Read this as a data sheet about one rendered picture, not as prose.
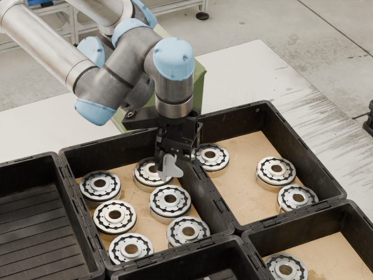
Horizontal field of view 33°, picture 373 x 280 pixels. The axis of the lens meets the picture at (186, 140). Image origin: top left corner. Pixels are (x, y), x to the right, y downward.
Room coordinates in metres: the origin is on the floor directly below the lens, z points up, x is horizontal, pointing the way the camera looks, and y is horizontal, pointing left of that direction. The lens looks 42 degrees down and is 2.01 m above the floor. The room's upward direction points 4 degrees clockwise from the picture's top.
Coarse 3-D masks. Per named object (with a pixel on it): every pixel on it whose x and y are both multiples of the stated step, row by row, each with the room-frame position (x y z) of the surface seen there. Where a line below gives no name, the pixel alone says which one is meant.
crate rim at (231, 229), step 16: (80, 144) 1.17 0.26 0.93; (96, 144) 1.17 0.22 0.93; (64, 160) 1.11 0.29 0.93; (80, 192) 1.01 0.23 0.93; (208, 192) 1.03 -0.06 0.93; (80, 208) 0.96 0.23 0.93; (96, 240) 0.87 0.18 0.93; (208, 240) 0.89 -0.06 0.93; (144, 256) 0.84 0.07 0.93; (160, 256) 0.84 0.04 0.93; (112, 272) 0.79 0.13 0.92
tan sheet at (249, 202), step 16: (224, 144) 1.32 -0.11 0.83; (240, 144) 1.32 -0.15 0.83; (256, 144) 1.33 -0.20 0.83; (240, 160) 1.26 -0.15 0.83; (256, 160) 1.26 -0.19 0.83; (224, 176) 1.19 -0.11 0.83; (240, 176) 1.20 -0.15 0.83; (224, 192) 1.13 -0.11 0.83; (240, 192) 1.14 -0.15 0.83; (256, 192) 1.14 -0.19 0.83; (272, 192) 1.15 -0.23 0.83; (240, 208) 1.08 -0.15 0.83; (256, 208) 1.09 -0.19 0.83; (272, 208) 1.09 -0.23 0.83; (240, 224) 1.03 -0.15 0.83
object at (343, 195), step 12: (228, 108) 1.35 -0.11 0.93; (240, 108) 1.36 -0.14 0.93; (300, 144) 1.23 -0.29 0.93; (312, 156) 1.19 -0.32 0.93; (324, 168) 1.14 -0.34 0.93; (336, 180) 1.11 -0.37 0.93; (216, 192) 1.04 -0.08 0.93; (312, 204) 1.02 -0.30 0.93; (324, 204) 1.02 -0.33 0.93; (228, 216) 0.96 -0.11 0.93; (276, 216) 0.98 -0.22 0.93; (288, 216) 0.98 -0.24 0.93; (240, 228) 0.93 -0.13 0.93
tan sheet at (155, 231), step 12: (120, 168) 1.19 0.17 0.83; (132, 168) 1.20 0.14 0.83; (120, 180) 1.15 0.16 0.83; (132, 180) 1.15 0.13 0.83; (132, 192) 1.11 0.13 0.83; (144, 192) 1.11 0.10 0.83; (132, 204) 1.07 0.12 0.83; (144, 204) 1.07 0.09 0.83; (192, 204) 1.08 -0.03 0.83; (144, 216) 1.03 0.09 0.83; (192, 216) 1.05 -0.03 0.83; (144, 228) 1.00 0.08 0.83; (156, 228) 1.00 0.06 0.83; (156, 240) 0.96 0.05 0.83
